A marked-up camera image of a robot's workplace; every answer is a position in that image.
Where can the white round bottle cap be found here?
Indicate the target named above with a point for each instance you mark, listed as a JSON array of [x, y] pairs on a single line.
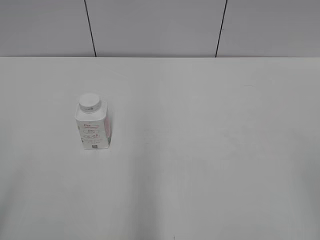
[[89, 101]]

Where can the white yili changqing bottle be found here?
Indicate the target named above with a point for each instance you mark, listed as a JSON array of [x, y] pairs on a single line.
[[94, 126]]

